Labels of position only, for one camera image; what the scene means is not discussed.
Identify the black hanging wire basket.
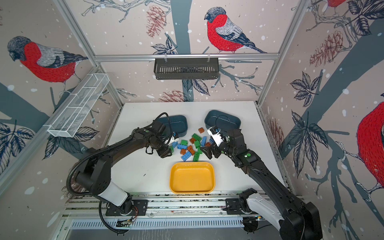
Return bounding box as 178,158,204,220
154,58,220,80

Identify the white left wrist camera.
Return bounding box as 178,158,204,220
165,136,179,146

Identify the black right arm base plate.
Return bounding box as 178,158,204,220
223,198,257,215

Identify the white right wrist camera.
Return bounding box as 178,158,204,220
208,126,226,147

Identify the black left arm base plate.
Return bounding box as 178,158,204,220
106,200,149,217

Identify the dark teal bin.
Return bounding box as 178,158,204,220
204,110,241,132
158,115,188,137

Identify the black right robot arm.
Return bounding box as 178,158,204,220
201,126,323,240

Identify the left dark teal bin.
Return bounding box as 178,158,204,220
158,115,188,137

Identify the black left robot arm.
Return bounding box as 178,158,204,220
66,120,179,215

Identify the white wire mesh shelf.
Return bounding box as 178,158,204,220
48,73,110,138

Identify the green two by three lego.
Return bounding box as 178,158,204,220
192,134,202,141

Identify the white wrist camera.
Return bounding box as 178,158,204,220
165,136,179,146
208,126,226,147

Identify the long blue lego brick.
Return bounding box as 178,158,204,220
181,151,192,162

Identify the blue lego brick left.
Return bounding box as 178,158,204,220
177,144,187,150

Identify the right dark teal bin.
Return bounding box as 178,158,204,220
204,110,241,132

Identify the yellow plastic tray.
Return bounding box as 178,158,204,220
169,162,216,195

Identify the long green lego brick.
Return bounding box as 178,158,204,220
193,149,203,162

